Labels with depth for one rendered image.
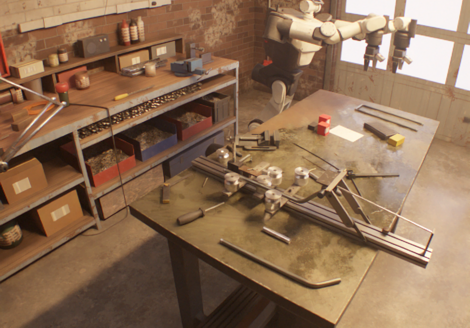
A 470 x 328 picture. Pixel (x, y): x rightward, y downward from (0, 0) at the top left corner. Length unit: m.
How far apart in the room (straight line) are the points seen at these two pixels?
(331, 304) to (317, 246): 0.21
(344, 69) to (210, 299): 3.08
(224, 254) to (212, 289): 1.05
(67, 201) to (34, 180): 0.31
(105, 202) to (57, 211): 0.37
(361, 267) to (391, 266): 1.32
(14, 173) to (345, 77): 3.50
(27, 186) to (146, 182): 0.96
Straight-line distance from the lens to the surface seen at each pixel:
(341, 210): 1.07
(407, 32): 1.94
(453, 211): 3.04
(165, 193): 1.25
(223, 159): 1.40
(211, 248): 1.05
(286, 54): 2.00
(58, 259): 2.45
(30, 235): 2.53
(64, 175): 2.34
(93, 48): 2.88
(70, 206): 2.44
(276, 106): 2.17
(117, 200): 2.62
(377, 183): 1.40
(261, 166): 1.32
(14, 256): 2.43
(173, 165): 2.92
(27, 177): 2.20
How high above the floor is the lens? 1.62
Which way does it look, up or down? 30 degrees down
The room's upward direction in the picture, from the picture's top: straight up
